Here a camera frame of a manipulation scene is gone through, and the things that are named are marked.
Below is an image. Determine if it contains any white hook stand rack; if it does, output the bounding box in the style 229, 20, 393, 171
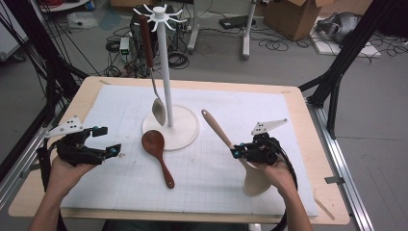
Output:
133, 3, 201, 152

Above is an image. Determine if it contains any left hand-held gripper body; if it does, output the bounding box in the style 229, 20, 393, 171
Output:
43, 115, 107, 167

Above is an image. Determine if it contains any clear plastic bag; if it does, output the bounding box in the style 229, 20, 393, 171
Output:
66, 12, 99, 30

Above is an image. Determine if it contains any person's left hand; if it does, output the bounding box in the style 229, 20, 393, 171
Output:
47, 157, 97, 196

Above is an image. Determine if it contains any person's right hand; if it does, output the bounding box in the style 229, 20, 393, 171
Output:
253, 160, 297, 197

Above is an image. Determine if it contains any white grid mat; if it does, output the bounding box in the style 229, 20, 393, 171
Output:
61, 84, 319, 217

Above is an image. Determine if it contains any round white table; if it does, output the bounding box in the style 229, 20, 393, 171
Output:
38, 0, 90, 13

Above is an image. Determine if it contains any aluminium rail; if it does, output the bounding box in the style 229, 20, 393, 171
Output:
306, 102, 374, 231
0, 105, 62, 210

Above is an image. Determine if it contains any white stand leg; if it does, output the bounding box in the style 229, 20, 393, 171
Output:
242, 0, 258, 61
187, 0, 200, 54

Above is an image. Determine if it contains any brown wooden spoon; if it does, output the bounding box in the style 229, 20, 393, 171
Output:
140, 129, 176, 190

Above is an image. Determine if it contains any light wooden spatula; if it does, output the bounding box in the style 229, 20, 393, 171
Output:
200, 109, 273, 197

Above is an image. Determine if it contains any black metal frame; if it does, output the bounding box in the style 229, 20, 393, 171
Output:
0, 0, 89, 181
297, 0, 398, 140

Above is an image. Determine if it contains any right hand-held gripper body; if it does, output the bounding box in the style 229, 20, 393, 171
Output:
242, 117, 289, 167

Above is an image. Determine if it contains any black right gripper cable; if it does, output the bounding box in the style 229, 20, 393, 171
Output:
270, 141, 299, 231

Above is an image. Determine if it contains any light wooden table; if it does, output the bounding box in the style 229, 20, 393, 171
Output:
8, 75, 350, 225

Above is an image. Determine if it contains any grey bag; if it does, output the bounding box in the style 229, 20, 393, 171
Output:
316, 12, 362, 44

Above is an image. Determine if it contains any small white power box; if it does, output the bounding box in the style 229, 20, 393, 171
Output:
118, 37, 131, 56

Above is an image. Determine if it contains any flat black device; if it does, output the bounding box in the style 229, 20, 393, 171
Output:
219, 14, 257, 30

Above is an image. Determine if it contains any white flat board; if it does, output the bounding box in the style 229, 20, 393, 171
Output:
311, 35, 383, 59

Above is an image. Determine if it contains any cardboard box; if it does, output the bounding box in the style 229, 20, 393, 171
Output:
263, 0, 336, 42

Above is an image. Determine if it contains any metal spoon with wooden handle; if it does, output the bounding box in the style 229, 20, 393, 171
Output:
138, 13, 167, 127

